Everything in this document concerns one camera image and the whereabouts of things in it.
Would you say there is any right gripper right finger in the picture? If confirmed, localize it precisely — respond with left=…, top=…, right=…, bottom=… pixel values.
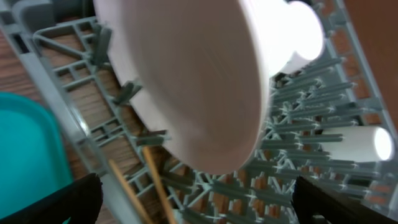
left=291, top=176, right=397, bottom=224

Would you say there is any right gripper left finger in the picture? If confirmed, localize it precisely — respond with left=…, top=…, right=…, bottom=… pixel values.
left=1, top=173, right=103, bottom=224

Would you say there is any white bowl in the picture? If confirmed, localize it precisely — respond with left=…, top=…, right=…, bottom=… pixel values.
left=239, top=0, right=326, bottom=78

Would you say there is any pink round plate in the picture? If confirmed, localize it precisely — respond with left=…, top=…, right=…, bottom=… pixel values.
left=94, top=0, right=267, bottom=174

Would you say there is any grey dishwasher rack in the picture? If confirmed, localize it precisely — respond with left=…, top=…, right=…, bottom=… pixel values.
left=1, top=0, right=397, bottom=223

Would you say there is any teal serving tray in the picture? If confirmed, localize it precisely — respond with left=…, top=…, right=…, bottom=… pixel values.
left=1, top=92, right=73, bottom=218

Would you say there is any white cup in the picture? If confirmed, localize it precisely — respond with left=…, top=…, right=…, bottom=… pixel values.
left=322, top=126, right=395, bottom=162

